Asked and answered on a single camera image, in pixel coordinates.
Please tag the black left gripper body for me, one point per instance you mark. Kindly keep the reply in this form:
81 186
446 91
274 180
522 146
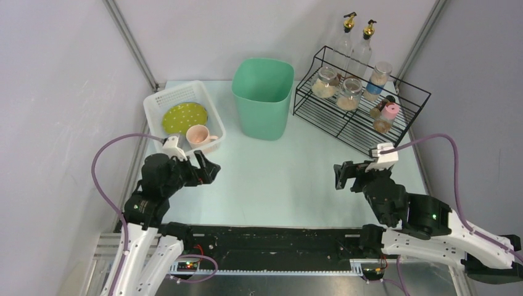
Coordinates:
197 171

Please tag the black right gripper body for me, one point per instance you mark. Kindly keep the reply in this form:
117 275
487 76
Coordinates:
353 178

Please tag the pink mug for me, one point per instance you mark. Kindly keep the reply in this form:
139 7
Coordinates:
199 135

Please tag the green polka dot plate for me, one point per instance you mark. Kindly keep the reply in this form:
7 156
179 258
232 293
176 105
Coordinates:
183 116

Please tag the pink lid spice jar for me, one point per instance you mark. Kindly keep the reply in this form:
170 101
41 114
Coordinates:
384 122

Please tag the small black cap spice bottle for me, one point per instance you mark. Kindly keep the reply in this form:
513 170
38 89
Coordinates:
377 109

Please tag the large glass jar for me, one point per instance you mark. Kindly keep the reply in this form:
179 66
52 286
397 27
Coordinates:
349 95

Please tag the glass jar with light powder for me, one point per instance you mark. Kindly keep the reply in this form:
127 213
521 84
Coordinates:
326 83

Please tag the spice shaker white lid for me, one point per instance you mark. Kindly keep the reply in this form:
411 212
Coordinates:
377 80

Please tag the glass oil bottle gold cap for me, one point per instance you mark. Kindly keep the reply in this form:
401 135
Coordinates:
361 53

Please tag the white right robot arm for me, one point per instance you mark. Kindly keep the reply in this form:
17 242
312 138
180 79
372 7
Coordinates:
423 227

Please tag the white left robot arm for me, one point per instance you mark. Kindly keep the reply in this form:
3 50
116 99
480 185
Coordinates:
148 247

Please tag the white perforated plastic basket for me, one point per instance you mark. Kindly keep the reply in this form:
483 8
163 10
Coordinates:
156 105

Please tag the green plastic bin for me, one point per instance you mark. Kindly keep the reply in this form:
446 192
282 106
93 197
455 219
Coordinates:
262 89

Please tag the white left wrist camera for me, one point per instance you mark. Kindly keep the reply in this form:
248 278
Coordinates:
171 147

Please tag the black wire rack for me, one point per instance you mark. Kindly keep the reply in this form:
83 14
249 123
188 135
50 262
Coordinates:
355 127

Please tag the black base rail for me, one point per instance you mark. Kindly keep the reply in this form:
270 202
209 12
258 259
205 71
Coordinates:
240 250

